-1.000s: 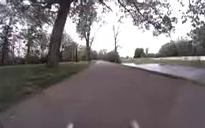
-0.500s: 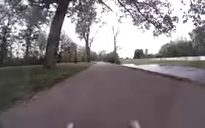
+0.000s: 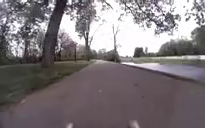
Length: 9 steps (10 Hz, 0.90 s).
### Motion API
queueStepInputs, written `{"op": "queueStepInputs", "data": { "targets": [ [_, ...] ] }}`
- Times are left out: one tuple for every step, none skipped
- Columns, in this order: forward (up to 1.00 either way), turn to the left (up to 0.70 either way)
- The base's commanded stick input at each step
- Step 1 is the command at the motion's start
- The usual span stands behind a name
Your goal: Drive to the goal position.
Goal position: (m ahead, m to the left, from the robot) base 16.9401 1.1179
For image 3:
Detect dark bush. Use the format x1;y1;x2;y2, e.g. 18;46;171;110
103;49;122;63

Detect bare thin tree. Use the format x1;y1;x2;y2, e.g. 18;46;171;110
110;23;122;63

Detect dark pole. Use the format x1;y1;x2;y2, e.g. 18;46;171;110
73;43;78;63

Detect reddish asphalt path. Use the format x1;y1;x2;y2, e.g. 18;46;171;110
0;59;205;128

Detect dark distant tree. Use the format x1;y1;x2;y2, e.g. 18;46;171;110
133;46;146;58

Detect grass bank across water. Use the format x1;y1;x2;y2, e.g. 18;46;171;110
123;54;205;66

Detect thick leaning tree trunk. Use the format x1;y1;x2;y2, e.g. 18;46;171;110
39;0;69;68

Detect robot's own part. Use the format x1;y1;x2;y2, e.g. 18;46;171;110
129;119;141;128
65;122;74;128

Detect grass verge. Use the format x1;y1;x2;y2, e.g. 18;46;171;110
0;59;98;113

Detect canal water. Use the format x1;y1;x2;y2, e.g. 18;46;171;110
121;59;205;86

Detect trees across the water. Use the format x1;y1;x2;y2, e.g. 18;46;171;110
156;21;205;57

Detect row of trees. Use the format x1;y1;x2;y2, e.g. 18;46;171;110
0;0;48;66

